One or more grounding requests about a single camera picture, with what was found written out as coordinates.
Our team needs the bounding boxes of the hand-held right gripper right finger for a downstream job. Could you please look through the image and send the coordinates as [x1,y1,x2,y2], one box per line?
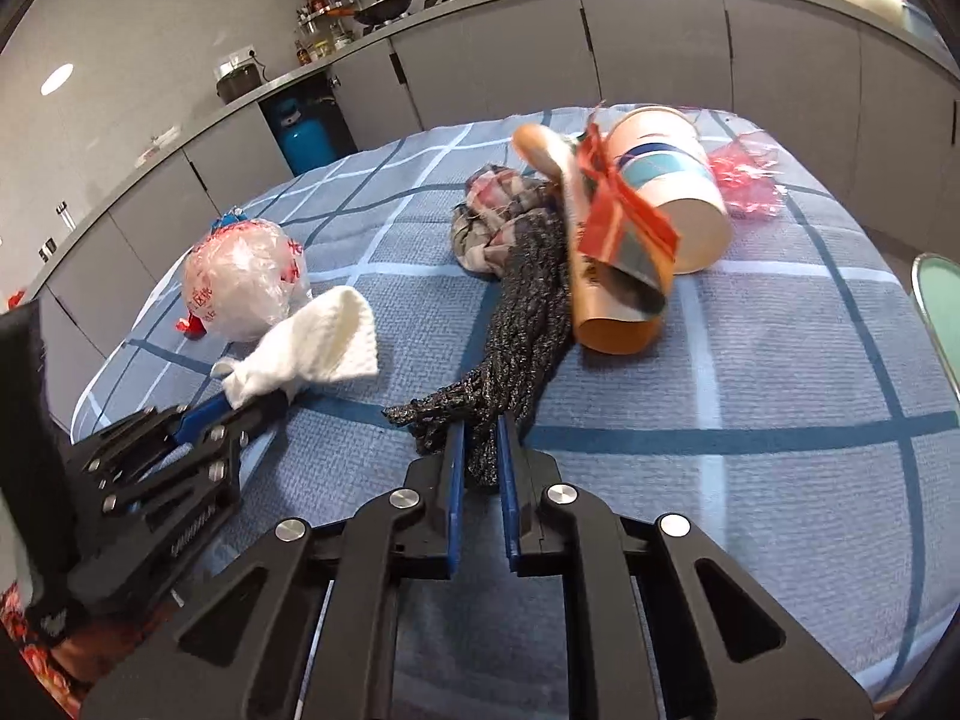
[495,412,876,720]

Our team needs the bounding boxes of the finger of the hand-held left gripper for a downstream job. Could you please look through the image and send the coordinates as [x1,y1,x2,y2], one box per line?
[100,392,295,520]
[67,392,235,475]

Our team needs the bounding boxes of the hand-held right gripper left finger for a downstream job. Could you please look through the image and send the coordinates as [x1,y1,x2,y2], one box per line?
[77,418,467,720]

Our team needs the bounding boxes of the white cloth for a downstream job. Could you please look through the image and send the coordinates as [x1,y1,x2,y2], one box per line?
[211,286,380,410]

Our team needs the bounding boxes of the white plastic bag red print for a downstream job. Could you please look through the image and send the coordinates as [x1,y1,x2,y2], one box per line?
[176,216,312,342]

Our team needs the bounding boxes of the black knit cloth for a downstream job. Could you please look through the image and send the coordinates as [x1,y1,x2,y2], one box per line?
[382,210,578,492]

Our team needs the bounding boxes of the orange snack bag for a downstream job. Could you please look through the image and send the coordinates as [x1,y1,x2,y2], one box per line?
[512,120,682,355]

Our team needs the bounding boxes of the plaid cloth scrap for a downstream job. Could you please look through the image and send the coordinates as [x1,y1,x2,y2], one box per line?
[448,161,560,282]

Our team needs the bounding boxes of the white paper cup blue band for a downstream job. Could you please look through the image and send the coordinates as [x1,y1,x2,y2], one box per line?
[604,106,732,275]

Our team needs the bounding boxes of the pink cellophane wrapper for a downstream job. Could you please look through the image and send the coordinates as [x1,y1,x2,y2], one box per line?
[705,131,782,220]

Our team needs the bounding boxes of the green enamel basin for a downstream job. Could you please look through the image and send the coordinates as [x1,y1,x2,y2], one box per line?
[910,251,960,398]

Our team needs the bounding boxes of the floral clothing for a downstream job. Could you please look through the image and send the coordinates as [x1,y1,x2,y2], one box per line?
[0,581,102,713]

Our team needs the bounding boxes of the blue gas cylinder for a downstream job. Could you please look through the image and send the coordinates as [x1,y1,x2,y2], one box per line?
[270,96,338,177]

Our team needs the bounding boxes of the dark rice cooker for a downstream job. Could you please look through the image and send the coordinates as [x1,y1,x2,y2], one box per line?
[214,56,263,106]

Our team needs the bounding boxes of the spice rack with bottles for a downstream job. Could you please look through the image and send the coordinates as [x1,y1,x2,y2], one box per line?
[294,0,361,65]

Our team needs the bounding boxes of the grey kitchen counter cabinets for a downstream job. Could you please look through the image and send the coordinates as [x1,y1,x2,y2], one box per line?
[0,0,960,406]

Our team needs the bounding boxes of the black wok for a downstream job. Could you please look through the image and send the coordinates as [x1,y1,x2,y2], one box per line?
[352,0,415,25]

